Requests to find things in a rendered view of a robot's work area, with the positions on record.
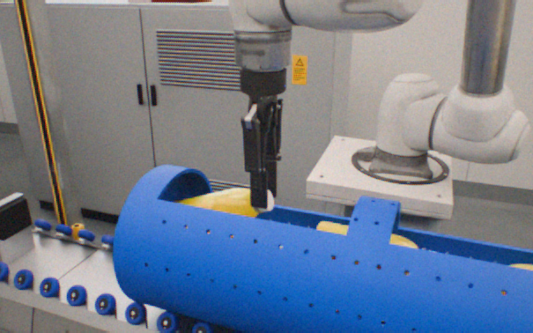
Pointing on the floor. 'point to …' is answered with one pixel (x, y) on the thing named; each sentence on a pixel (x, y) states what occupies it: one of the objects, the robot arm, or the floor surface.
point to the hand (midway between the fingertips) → (263, 183)
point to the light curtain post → (48, 108)
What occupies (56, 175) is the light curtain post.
